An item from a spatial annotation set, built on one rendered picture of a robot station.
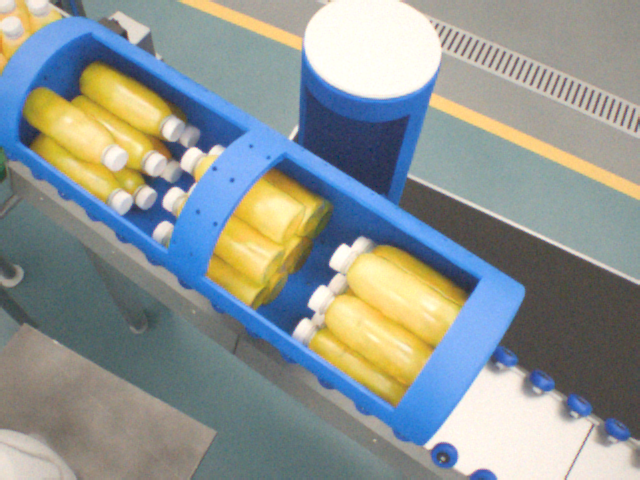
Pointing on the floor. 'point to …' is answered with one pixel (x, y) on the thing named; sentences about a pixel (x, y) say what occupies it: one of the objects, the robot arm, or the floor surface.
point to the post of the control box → (14, 310)
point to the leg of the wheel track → (116, 282)
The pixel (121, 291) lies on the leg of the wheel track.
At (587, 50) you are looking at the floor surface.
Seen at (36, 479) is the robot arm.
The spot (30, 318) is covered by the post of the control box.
